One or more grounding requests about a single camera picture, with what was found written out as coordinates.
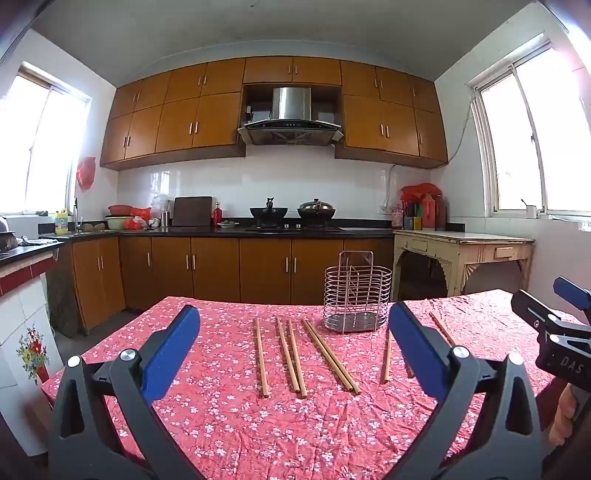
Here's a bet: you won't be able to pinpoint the window beside sink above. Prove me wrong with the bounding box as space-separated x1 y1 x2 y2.
0 65 93 215

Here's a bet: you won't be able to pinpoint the large sliding window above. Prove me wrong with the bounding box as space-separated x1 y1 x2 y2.
466 28 591 217

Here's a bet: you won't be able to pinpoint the person's right hand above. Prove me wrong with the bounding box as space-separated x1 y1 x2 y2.
550 388 578 446

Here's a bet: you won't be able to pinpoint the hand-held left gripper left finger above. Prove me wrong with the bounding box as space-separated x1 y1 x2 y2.
48 305 204 480

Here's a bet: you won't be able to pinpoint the wooden base cabinets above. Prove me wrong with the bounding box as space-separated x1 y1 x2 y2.
46 231 395 335

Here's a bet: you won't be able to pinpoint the metal pot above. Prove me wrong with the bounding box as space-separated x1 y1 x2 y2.
0 216 19 254

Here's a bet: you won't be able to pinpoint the cream wooden side table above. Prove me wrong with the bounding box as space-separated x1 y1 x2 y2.
392 229 535 301

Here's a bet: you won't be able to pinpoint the dark cutting board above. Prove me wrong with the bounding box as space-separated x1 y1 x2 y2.
171 196 213 227

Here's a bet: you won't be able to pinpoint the black kitchen countertop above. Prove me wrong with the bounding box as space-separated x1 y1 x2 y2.
39 217 465 241

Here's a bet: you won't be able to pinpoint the steel range hood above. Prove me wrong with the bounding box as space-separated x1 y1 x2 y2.
238 87 345 147

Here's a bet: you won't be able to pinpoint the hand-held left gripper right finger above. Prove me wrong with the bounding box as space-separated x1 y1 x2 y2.
385 301 543 480

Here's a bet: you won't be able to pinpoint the red floral tablecloth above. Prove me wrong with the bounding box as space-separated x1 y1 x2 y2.
41 288 591 480

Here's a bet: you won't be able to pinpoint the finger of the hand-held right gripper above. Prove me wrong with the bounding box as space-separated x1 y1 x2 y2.
553 276 591 324
511 290 561 330

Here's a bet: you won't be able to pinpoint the black gas stove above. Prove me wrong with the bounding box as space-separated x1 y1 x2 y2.
245 223 342 232

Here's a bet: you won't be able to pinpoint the set of wooden chopsticks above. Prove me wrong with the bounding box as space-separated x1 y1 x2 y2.
253 310 458 400

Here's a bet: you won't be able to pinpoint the white wall cable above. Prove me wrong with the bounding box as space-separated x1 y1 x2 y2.
386 104 476 215

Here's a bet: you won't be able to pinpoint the wooden wall cabinets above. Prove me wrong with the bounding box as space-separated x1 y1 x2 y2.
100 56 450 171

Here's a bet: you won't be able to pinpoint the wok with metal lid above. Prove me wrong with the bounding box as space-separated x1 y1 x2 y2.
297 198 337 227

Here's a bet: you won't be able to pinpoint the black wok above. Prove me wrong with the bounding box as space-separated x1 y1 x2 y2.
250 197 289 227

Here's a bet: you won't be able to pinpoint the red plastic bag on wall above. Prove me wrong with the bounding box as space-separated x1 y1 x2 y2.
76 156 96 191

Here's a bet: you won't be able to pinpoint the metal wire utensil holder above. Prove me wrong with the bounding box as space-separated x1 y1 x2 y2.
323 250 392 334

